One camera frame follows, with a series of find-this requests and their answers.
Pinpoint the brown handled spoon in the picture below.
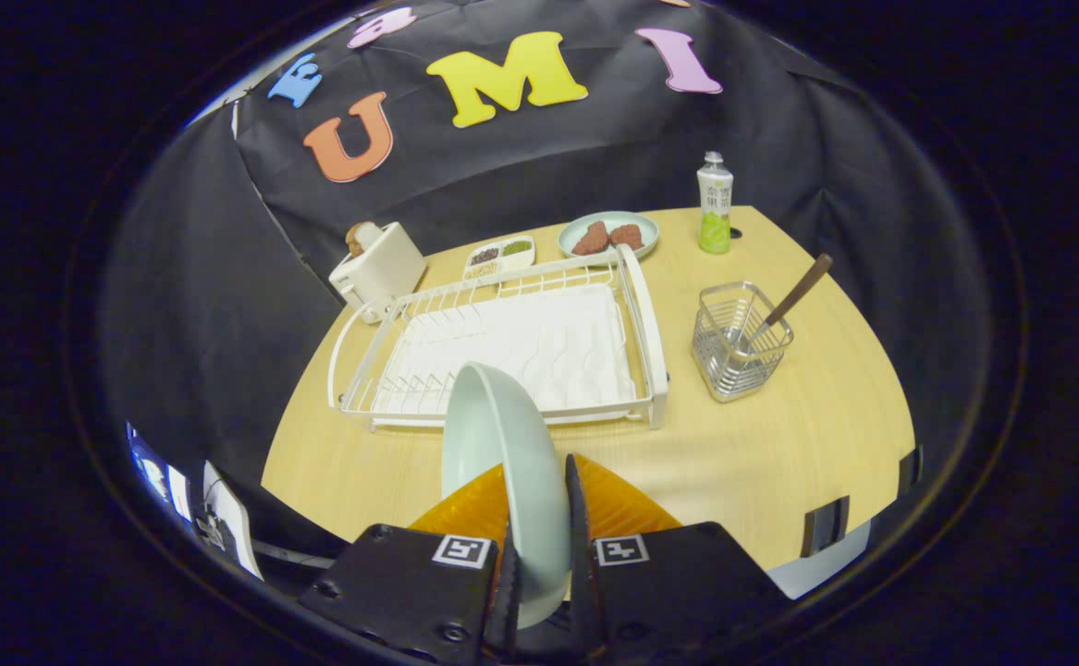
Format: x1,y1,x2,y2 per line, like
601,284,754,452
733,253,834,357

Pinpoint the white compartment sauce dish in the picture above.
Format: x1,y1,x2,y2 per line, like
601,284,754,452
462,237,536,281

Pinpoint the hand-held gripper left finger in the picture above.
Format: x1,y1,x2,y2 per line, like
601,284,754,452
297,462,521,666

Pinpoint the white toaster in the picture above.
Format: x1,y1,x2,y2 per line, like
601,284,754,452
329,222,428,325

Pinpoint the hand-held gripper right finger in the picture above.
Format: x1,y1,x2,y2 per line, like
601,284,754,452
565,452,794,666

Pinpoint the pale plate with meat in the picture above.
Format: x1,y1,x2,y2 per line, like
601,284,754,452
558,211,660,266

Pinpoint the white green drink bottle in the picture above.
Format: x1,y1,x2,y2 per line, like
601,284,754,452
697,152,735,255

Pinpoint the metal wire basket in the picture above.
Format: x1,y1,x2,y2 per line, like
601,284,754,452
691,281,794,403

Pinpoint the pale green plate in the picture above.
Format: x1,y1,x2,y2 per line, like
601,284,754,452
441,362,573,630

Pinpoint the black backdrop cloth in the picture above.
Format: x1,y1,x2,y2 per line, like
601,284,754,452
100,0,965,556

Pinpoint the white wire dish rack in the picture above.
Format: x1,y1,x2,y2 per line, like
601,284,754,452
327,243,670,433

